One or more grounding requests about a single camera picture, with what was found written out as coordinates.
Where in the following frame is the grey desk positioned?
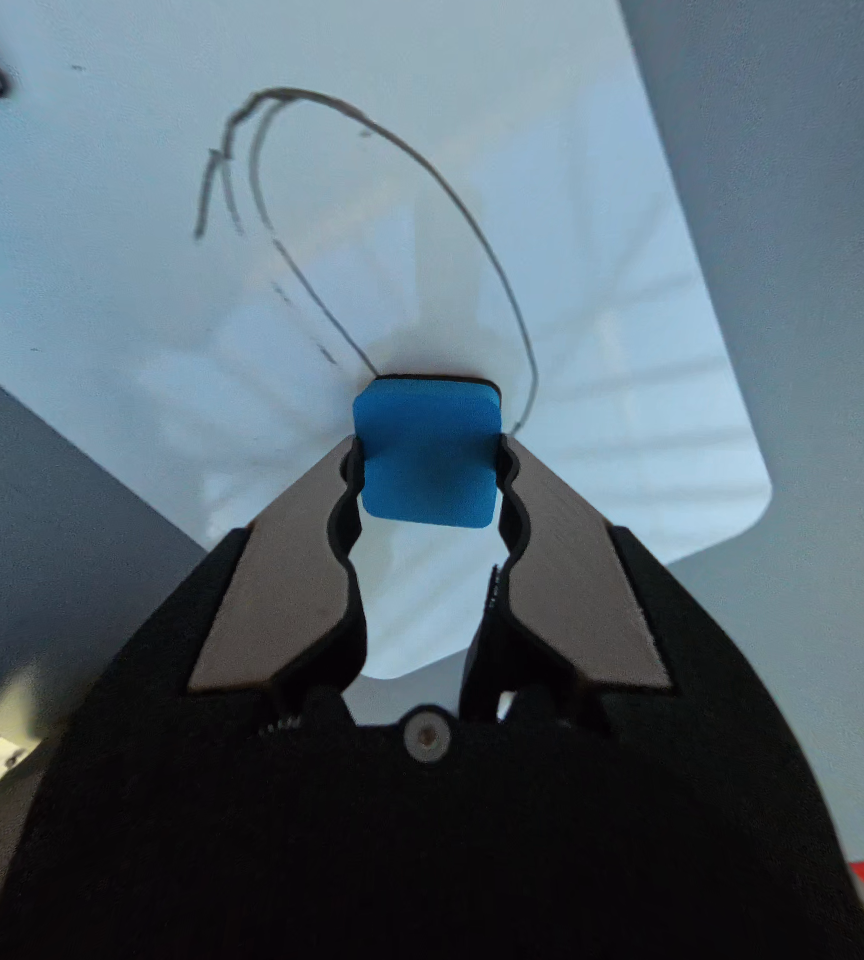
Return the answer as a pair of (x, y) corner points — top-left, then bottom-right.
(0, 0), (864, 960)

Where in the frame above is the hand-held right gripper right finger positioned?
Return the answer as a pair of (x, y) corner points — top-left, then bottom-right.
(462, 435), (673, 695)

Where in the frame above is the white whiteboard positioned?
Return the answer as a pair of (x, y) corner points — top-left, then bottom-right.
(0, 0), (774, 680)

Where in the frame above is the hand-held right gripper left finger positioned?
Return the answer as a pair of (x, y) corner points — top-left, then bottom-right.
(188, 435), (369, 695)

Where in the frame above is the blue black whiteboard eraser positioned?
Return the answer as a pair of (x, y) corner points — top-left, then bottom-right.
(351, 372), (504, 531)

